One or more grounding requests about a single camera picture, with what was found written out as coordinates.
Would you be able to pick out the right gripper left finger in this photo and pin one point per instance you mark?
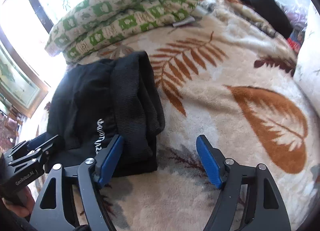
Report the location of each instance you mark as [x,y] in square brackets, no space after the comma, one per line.
[55,207]

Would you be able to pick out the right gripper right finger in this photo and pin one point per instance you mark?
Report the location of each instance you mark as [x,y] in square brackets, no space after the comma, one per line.
[264,208]

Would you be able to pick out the black pants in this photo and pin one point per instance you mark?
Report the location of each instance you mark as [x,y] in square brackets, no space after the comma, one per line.
[97,101]

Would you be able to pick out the leaf-patterned beige blanket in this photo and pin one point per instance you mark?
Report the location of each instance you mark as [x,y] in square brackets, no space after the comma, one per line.
[219,75]

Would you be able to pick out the wooden framed window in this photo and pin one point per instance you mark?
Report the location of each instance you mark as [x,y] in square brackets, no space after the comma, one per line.
[25,28]

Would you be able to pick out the green checkered folded quilt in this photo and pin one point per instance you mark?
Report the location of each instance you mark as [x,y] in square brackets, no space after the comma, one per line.
[95,24]

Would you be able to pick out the black clothes pile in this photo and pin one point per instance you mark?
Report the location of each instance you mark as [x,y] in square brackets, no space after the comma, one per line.
[271,12]

